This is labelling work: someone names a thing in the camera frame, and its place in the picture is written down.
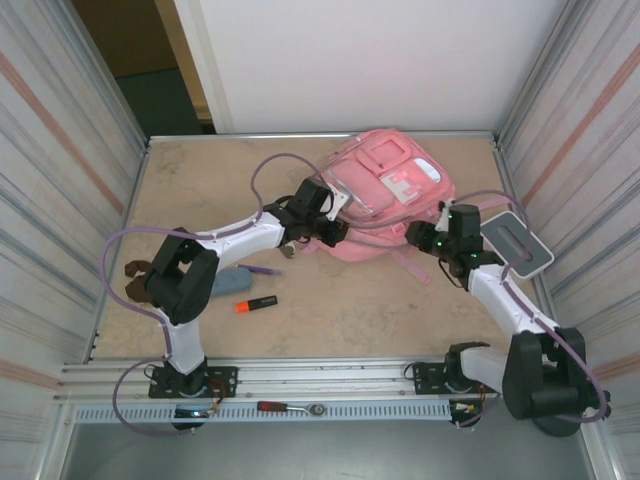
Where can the small grey metal clip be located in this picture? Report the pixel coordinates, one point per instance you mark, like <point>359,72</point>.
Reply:
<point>288,252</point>

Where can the pink backpack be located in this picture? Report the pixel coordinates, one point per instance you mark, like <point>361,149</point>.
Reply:
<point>360,180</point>

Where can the purple pen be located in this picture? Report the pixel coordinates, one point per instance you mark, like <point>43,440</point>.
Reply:
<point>265,270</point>

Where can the blue pencil case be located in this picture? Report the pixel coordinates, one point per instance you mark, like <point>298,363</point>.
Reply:
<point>235,281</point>

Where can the black orange highlighter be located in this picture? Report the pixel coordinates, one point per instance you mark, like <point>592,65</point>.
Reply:
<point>260,303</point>

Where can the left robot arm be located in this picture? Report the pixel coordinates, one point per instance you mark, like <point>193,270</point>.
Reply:
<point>235,240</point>

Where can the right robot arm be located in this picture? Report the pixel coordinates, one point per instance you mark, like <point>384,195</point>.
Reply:
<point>515,305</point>

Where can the grey white box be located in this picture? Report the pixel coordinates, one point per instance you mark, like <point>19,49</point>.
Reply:
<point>525,250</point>

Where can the small circuit board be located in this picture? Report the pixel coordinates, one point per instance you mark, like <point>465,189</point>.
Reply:
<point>467,409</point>
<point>192,413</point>

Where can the brown crumpled cloth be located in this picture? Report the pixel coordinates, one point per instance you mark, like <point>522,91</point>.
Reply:
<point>135,290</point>

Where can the brown wooden door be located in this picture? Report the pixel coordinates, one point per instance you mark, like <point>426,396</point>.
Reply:
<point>125,35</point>

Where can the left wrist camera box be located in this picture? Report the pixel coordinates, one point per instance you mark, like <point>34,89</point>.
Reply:
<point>336,202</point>

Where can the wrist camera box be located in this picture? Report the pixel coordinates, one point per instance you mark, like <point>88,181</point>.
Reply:
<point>336,202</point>
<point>444,215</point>

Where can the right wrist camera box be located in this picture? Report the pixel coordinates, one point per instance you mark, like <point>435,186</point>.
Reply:
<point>444,215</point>

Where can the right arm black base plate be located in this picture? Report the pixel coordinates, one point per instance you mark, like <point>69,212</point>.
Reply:
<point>425,375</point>

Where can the aluminium mounting rail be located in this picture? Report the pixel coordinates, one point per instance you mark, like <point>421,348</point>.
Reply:
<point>325,375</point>

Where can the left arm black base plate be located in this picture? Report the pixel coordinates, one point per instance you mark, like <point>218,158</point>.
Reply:
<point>225,377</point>

